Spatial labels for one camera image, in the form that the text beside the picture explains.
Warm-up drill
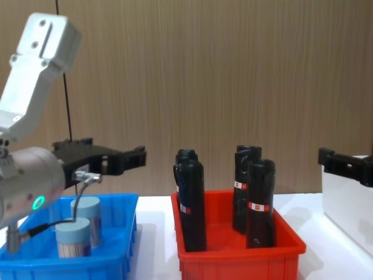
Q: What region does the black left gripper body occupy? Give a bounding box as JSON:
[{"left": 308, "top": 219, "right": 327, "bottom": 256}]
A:
[{"left": 51, "top": 137, "right": 124, "bottom": 189}]

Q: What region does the white box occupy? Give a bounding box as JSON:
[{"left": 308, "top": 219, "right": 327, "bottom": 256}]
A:
[{"left": 321, "top": 154, "right": 373, "bottom": 265}]

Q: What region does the black wrapped roll red label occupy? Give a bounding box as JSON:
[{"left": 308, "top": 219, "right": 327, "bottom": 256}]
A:
[
  {"left": 232, "top": 145, "right": 263, "bottom": 235},
  {"left": 177, "top": 159, "right": 208, "bottom": 253},
  {"left": 174, "top": 149, "right": 200, "bottom": 207},
  {"left": 245, "top": 159, "right": 276, "bottom": 250}
]

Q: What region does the grey capped cylinder container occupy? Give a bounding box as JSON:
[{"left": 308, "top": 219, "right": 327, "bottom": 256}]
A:
[
  {"left": 55, "top": 218, "right": 92, "bottom": 259},
  {"left": 70, "top": 197, "right": 103, "bottom": 249}
]

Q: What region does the blue plastic bin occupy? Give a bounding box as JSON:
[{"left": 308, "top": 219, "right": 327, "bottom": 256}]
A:
[{"left": 0, "top": 192, "right": 139, "bottom": 280}]

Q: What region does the red plastic bin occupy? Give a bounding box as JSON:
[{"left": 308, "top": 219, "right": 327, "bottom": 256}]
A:
[{"left": 170, "top": 190, "right": 307, "bottom": 280}]

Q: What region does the dark gripper cable silver plug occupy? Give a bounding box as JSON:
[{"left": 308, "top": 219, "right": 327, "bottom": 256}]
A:
[{"left": 6, "top": 171, "right": 103, "bottom": 254}]

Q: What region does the thin dark hanging cable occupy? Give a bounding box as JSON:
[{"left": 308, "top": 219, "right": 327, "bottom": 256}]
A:
[{"left": 54, "top": 0, "right": 79, "bottom": 191}]

